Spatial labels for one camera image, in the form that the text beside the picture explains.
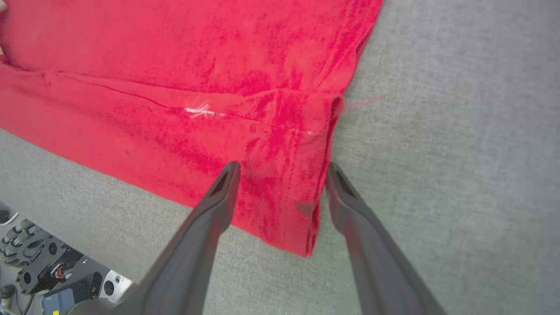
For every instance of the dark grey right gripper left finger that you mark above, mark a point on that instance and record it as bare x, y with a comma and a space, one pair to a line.
192, 253

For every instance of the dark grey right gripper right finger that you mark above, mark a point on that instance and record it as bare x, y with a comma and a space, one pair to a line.
376, 253

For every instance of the black robot wheeled base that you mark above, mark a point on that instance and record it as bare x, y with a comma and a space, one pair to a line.
48, 271

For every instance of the red and white shirt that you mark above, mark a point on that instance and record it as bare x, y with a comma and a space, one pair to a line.
183, 87

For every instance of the grey fabric sofa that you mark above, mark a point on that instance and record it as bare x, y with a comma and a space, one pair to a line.
446, 175

